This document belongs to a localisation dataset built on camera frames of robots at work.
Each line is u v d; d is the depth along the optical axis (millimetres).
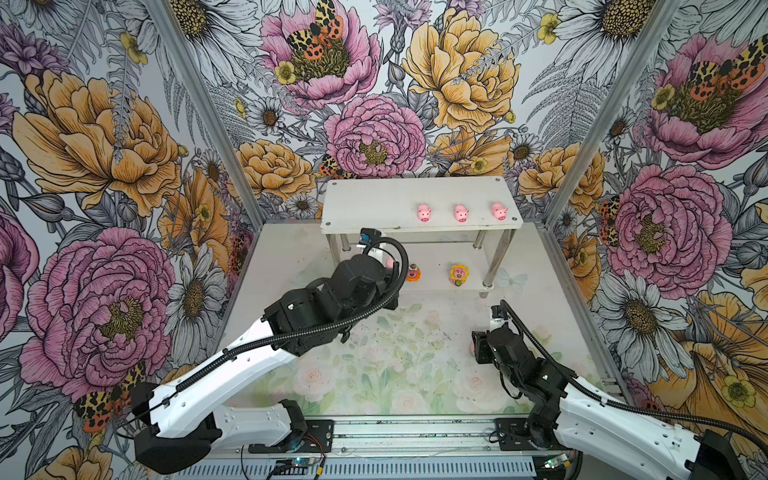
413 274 938
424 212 730
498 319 726
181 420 374
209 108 878
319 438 735
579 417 536
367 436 762
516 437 732
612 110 889
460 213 730
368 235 519
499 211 730
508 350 608
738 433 431
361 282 417
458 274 937
